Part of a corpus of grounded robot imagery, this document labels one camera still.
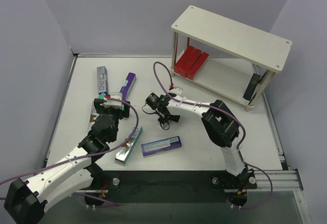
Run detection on purple toothpaste box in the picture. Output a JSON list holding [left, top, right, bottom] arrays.
[[120, 72, 136, 100], [141, 136, 182, 157]]

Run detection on red toothpaste box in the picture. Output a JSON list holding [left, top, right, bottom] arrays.
[[174, 46, 195, 73], [180, 49, 202, 78], [186, 52, 209, 80]]

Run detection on black toothpaste box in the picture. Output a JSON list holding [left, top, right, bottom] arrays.
[[243, 73, 261, 101]]

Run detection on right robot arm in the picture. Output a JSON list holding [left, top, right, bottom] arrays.
[[145, 93, 248, 187]]

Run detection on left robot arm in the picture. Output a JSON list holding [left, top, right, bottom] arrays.
[[4, 98, 130, 223]]

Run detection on white two-tier shelf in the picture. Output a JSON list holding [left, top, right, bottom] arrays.
[[171, 6, 292, 111]]

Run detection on silver Rio box left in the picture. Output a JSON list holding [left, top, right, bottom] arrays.
[[87, 102, 99, 132]]

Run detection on silver rio box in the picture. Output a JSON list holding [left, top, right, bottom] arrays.
[[114, 126, 143, 166], [87, 102, 99, 132], [97, 66, 109, 95]]

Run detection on teal toothpaste box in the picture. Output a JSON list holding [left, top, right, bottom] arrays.
[[98, 93, 106, 103]]

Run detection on purple toothpaste box flat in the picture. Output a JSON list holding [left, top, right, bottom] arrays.
[[141, 136, 182, 157]]

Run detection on silver Rio box bottom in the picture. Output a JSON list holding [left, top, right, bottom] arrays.
[[114, 126, 143, 166]]

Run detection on silver Rio box top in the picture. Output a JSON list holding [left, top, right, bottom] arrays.
[[97, 66, 109, 95]]

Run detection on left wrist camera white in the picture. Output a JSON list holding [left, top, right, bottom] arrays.
[[102, 92, 123, 109]]

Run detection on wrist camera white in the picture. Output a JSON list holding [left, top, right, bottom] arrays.
[[102, 92, 123, 109], [169, 86, 183, 96]]

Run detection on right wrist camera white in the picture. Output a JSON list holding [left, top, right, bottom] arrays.
[[169, 86, 183, 96]]

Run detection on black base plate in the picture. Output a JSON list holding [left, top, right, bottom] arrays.
[[82, 170, 257, 204]]

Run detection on aluminium frame rail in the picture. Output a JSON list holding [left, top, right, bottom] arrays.
[[19, 53, 305, 224]]

